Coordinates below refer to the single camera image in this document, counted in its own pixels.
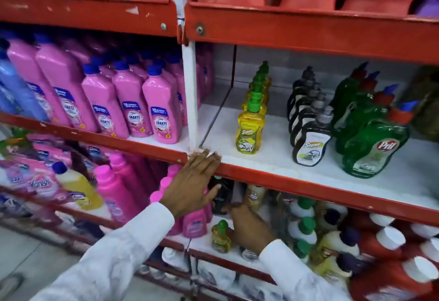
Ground person's left hand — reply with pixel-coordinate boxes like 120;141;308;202
160;150;222;219

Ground person's right hand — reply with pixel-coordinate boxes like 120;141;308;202
223;202;276;255

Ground person's left forearm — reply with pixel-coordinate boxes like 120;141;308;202
30;202;175;301

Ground person's right forearm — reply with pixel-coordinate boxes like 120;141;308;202
259;239;352;301

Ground small black bottle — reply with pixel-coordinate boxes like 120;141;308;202
209;175;236;215

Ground tan bottle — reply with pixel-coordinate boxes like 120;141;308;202
244;185;267;212

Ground small yellow bottle green cap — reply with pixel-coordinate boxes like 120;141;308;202
211;219;233;254

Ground row of yellow dishwash bottles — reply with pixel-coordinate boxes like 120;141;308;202
236;60;272;155

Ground row of pink detergent bottles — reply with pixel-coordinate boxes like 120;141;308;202
7;35;215;145

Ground white bottle green cap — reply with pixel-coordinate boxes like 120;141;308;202
287;217;318;244
294;240;313;264
290;197;315;218

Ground white plastic container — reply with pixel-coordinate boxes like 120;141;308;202
161;247;190;272
197;260;237;291

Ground group of magenta cleaner bottles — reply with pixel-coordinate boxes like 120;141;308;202
94;153;214;239

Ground cream bottle dark blue cap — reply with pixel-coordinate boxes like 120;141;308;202
310;229;361;266
316;201;348;233
314;253;360;290

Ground black dishwash bottle grey cap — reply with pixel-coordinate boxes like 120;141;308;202
290;94;327;147
292;105;334;167
288;84;322;133
287;74;317;119
293;65;315;88

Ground yellow bottle blue cap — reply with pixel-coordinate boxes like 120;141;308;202
51;162;103;211

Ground pile of pink stain-remover pouches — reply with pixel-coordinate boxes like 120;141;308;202
0;126;103;209

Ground green dishwash bottle red cap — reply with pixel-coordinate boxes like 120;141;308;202
331;71;380;130
335;84;399;155
342;101;419;179
329;61;369;119

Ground group of red white-capped bottles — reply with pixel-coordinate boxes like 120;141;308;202
348;208;439;301

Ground red and white shelving rack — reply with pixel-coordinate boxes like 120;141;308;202
0;0;439;301

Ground light blue detergent bottle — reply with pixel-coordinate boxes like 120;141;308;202
0;38;49;123
0;84;18;116

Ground grey shoe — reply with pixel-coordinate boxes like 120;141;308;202
0;273;25;299

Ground dark olive bottle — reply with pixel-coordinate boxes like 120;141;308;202
405;65;439;141

